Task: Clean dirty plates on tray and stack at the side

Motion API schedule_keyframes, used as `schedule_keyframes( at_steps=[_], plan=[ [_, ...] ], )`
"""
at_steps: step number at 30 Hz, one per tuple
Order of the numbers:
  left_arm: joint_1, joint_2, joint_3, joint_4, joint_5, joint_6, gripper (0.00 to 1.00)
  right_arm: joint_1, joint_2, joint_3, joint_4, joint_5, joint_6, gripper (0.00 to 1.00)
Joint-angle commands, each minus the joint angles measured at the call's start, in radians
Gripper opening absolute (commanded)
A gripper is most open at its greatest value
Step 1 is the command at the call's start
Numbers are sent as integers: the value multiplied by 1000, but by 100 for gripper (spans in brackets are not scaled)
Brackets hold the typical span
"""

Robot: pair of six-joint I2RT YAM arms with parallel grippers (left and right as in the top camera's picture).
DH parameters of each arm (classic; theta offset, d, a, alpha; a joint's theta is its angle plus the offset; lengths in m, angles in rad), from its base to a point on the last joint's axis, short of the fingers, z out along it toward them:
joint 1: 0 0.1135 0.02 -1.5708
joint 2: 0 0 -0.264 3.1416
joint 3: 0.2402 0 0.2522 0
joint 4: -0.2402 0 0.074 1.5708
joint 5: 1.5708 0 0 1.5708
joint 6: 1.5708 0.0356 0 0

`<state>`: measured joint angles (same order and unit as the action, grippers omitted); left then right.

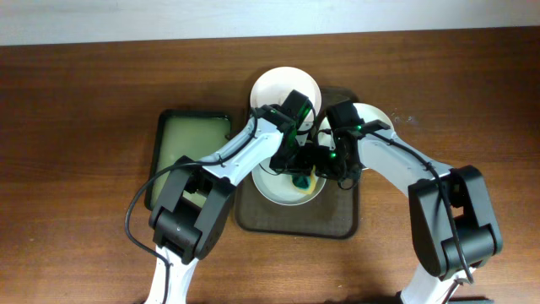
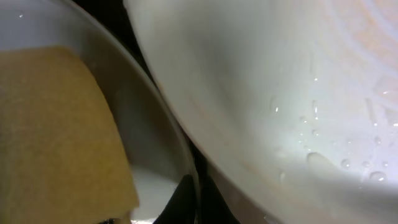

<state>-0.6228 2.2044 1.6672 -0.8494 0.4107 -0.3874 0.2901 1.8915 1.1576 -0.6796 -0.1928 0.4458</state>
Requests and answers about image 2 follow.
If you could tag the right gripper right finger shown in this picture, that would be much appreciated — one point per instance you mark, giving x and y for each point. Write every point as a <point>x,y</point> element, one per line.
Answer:
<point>214,209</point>

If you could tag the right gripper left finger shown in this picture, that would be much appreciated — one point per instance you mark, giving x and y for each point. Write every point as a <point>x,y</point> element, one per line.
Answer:
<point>181,208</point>

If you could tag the white plate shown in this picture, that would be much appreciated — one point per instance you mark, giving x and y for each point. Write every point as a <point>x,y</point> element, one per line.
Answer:
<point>295,101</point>
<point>101,34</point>

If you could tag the green and yellow sponge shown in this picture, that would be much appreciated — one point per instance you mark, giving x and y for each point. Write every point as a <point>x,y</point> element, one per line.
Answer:
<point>62,158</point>

